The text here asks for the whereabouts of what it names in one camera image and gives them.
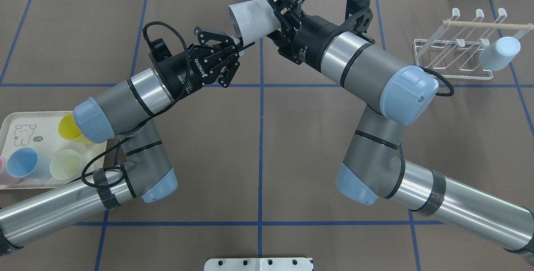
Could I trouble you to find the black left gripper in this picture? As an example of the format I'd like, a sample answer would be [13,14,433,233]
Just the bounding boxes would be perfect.
[149,26,256,93]

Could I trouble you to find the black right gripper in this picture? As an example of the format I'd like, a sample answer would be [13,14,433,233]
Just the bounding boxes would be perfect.
[267,0,374,71]

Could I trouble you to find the grey plastic cup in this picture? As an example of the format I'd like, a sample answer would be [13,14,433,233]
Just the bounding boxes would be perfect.
[228,0,281,45]

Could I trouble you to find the light blue plastic cup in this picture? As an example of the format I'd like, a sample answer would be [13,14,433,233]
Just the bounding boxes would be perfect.
[479,37,521,71]

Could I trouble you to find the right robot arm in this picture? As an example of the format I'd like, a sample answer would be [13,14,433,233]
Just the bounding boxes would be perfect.
[266,0,534,264]

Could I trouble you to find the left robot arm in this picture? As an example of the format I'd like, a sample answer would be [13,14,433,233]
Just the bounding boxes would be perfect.
[0,22,255,256]

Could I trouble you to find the yellow plastic cup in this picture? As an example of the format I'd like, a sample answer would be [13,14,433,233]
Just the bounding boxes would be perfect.
[58,113,94,145]

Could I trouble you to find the pale green plastic cup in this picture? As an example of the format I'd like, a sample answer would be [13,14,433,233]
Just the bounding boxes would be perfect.
[50,149,83,180]

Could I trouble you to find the blue plastic cup on tray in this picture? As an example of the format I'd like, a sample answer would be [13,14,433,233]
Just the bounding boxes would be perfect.
[6,148,52,179]

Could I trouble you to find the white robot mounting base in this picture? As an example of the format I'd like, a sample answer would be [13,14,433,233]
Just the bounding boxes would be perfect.
[204,257,314,271]

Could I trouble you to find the cream plastic tray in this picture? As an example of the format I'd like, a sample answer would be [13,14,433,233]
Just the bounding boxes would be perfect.
[1,111,107,190]

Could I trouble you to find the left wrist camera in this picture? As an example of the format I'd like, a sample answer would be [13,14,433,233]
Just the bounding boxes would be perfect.
[149,38,172,64]

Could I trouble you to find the white wire cup rack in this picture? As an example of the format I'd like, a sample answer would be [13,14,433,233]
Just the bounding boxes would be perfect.
[413,8,533,80]

